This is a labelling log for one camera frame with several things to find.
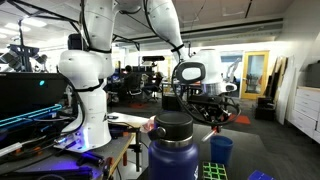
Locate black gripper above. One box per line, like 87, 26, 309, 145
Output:
187, 94, 232, 130

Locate orange capped white marker pen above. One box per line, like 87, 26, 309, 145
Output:
201, 124, 222, 143

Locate blue plastic cup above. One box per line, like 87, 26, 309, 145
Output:
209, 134, 234, 167

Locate orange floor mat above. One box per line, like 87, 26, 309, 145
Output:
229, 114, 252, 126

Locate black floor box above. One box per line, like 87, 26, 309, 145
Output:
254, 96, 277, 122

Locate black green Rubik's cube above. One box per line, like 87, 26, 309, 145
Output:
199, 161, 230, 180

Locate yellow framed door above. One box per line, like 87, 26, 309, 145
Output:
240, 50, 271, 101

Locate blue bottle with black lid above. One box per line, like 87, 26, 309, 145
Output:
147, 111, 200, 180

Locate blue orange puzzle cube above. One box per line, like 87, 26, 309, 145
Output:
247, 169, 278, 180

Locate leaning wooden boards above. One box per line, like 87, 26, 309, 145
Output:
265, 55, 297, 126

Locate white drawer cabinet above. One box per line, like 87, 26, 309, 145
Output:
288, 85, 320, 145

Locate white flat board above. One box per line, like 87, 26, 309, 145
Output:
106, 111, 152, 130

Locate black swivel chair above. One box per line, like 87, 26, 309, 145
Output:
123, 70, 143, 102

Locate metal breadboard robot table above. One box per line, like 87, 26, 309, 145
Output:
0, 130, 138, 180

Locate black computer monitor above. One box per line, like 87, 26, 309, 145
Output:
0, 71, 70, 122

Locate black studio light stand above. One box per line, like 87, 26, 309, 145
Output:
0, 19, 48, 73

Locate black camera on stand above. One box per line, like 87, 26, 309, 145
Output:
141, 55, 166, 67

